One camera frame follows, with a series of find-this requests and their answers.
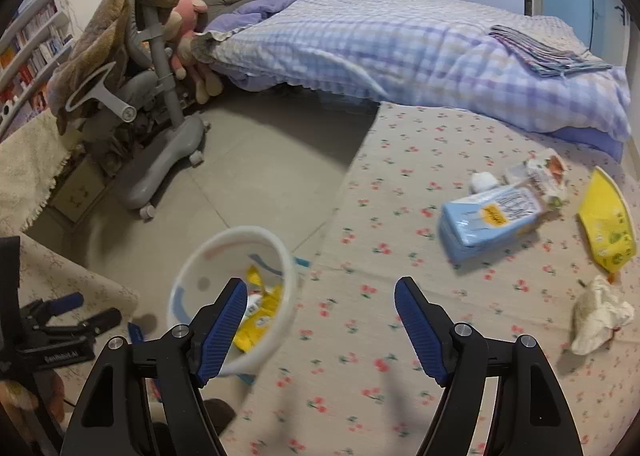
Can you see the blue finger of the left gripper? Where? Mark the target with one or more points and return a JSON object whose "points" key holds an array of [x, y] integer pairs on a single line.
{"points": [[41, 311], [100, 323]]}

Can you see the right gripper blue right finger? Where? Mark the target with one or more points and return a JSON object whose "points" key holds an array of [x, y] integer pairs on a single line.
{"points": [[426, 325]]}

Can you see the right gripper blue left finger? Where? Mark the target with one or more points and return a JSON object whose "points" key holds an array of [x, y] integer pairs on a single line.
{"points": [[215, 328]]}

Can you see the yellow snack bag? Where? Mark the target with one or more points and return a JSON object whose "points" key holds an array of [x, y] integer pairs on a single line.
{"points": [[251, 330]]}

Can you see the white plastic bottle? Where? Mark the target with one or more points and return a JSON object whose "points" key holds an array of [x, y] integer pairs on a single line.
{"points": [[254, 301]]}

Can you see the light blue tissue pack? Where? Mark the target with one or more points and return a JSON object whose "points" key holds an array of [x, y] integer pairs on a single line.
{"points": [[486, 221]]}

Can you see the small white tissue wad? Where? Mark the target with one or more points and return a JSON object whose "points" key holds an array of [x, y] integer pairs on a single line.
{"points": [[483, 181]]}

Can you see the white tissue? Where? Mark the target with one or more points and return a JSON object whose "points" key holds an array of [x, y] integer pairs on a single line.
{"points": [[597, 314]]}

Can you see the white snack wrapper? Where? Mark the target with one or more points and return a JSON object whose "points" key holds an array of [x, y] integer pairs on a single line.
{"points": [[546, 172]]}

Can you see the yellow paper bowl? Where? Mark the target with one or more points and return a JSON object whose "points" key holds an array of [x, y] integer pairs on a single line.
{"points": [[607, 222]]}

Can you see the white cartoon trash bin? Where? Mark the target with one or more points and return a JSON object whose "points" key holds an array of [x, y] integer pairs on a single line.
{"points": [[229, 255]]}

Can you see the person's left hand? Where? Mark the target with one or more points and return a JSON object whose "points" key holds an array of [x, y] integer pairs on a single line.
{"points": [[17, 400]]}

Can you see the blue plastic strip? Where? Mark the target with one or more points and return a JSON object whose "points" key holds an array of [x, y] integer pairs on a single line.
{"points": [[135, 333]]}

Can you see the cardboard box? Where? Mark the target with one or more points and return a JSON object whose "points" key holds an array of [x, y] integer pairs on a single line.
{"points": [[75, 196]]}

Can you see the cream knitted cloth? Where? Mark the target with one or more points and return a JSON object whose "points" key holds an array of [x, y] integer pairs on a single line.
{"points": [[31, 158]]}

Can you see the grey swivel chair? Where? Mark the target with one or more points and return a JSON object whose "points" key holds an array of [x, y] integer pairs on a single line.
{"points": [[146, 104]]}

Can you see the white bookshelf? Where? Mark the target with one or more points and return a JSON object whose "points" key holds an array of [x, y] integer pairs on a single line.
{"points": [[38, 40]]}

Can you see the purple checked duvet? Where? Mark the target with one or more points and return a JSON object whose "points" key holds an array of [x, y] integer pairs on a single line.
{"points": [[420, 53]]}

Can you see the brown blanket on chair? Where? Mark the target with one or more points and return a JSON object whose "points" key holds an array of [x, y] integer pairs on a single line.
{"points": [[102, 41]]}

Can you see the folded striped cloth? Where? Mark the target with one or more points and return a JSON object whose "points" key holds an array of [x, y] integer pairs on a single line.
{"points": [[543, 59]]}

